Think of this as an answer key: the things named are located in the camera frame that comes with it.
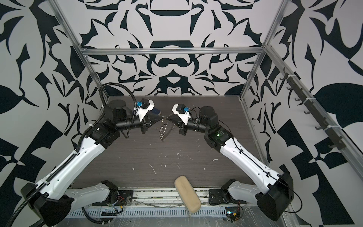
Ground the blue book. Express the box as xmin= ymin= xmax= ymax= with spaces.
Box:
xmin=151 ymin=107 xmax=161 ymax=115

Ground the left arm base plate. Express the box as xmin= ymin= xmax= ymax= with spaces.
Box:
xmin=92 ymin=190 xmax=133 ymax=206

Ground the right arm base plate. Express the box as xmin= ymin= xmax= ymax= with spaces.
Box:
xmin=208 ymin=189 xmax=235 ymax=206

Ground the small circuit board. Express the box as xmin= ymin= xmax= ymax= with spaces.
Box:
xmin=226 ymin=206 xmax=244 ymax=222

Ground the metal ring with keyrings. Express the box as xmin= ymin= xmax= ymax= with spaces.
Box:
xmin=158 ymin=118 xmax=175 ymax=142

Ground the grey wall hook rack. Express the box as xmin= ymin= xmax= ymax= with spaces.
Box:
xmin=282 ymin=67 xmax=347 ymax=150

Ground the black corrugated cable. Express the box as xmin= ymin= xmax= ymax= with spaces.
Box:
xmin=5 ymin=82 xmax=138 ymax=227

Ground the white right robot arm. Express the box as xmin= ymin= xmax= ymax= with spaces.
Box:
xmin=167 ymin=104 xmax=294 ymax=221

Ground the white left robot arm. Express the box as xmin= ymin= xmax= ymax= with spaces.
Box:
xmin=21 ymin=99 xmax=161 ymax=226

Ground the white slotted cable duct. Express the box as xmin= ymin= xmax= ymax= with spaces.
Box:
xmin=65 ymin=206 xmax=227 ymax=218

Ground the beige glasses case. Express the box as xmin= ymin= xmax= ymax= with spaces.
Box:
xmin=175 ymin=176 xmax=202 ymax=214

